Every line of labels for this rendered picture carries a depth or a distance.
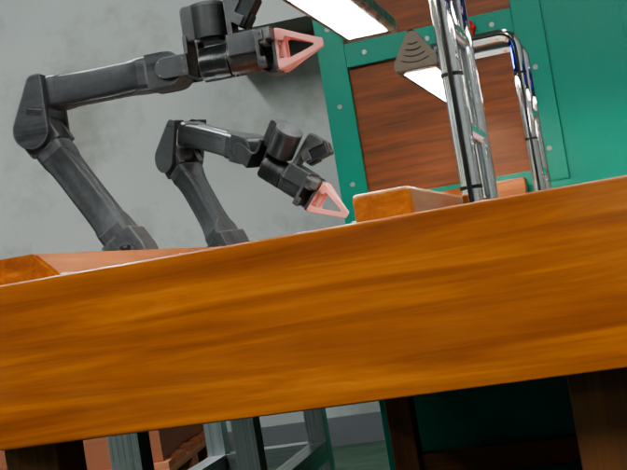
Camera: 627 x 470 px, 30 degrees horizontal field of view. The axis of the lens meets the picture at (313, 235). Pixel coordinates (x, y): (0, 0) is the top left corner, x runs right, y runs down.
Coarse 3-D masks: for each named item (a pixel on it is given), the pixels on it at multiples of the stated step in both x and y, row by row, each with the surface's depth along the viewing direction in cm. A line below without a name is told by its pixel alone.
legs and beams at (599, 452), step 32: (576, 384) 104; (608, 384) 103; (576, 416) 104; (608, 416) 103; (32, 448) 118; (64, 448) 119; (416, 448) 277; (480, 448) 274; (512, 448) 272; (544, 448) 270; (576, 448) 268; (608, 448) 103
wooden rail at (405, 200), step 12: (372, 192) 106; (384, 192) 105; (396, 192) 105; (408, 192) 105; (420, 192) 109; (432, 192) 116; (360, 204) 106; (372, 204) 106; (384, 204) 105; (396, 204) 105; (408, 204) 105; (420, 204) 108; (432, 204) 114; (444, 204) 122; (456, 204) 130; (360, 216) 106; (372, 216) 106; (384, 216) 105
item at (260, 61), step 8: (256, 32) 185; (256, 40) 185; (256, 48) 185; (264, 48) 189; (232, 56) 188; (240, 56) 188; (248, 56) 188; (256, 56) 188; (264, 56) 185; (272, 56) 189; (232, 64) 189; (240, 64) 189; (248, 64) 189; (256, 64) 188; (264, 64) 185; (232, 72) 190; (240, 72) 190; (248, 72) 190; (256, 72) 190
